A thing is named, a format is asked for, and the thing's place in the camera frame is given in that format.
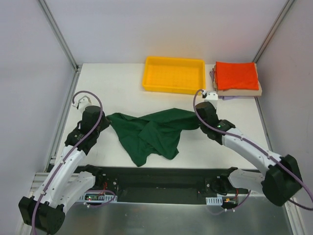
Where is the green t-shirt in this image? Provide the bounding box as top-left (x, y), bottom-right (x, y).
top-left (107, 108), bottom-right (200, 167)

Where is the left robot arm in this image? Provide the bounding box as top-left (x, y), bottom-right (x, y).
top-left (18, 105), bottom-right (110, 235)

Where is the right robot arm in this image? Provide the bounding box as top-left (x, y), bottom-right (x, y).
top-left (194, 101), bottom-right (302, 206)

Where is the yellow plastic tray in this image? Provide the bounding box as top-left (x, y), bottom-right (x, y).
top-left (142, 56), bottom-right (206, 95)

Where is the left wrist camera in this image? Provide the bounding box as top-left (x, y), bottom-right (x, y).
top-left (72, 95), bottom-right (92, 113)

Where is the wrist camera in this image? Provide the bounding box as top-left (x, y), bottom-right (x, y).
top-left (72, 95), bottom-right (92, 113)
top-left (202, 91), bottom-right (219, 109)

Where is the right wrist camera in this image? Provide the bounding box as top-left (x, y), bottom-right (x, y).
top-left (202, 91), bottom-right (219, 109)

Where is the left aluminium frame post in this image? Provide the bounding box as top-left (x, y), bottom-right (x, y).
top-left (36, 0), bottom-right (83, 71)

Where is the aluminium frame post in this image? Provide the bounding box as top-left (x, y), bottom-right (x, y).
top-left (253, 0), bottom-right (297, 63)
top-left (36, 0), bottom-right (83, 71)

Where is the front aluminium rail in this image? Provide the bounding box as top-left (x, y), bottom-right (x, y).
top-left (30, 171), bottom-right (296, 204)

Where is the left white cable duct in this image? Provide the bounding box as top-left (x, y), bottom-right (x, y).
top-left (80, 193), bottom-right (117, 204)

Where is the white cable duct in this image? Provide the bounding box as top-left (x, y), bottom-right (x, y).
top-left (205, 196), bottom-right (223, 206)
top-left (80, 193), bottom-right (117, 204)

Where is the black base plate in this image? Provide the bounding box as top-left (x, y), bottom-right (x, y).
top-left (46, 164), bottom-right (250, 204)

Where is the right white cable duct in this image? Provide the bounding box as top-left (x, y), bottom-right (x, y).
top-left (205, 196), bottom-right (223, 206)

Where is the right aluminium frame post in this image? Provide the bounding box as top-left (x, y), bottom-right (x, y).
top-left (253, 0), bottom-right (297, 63)

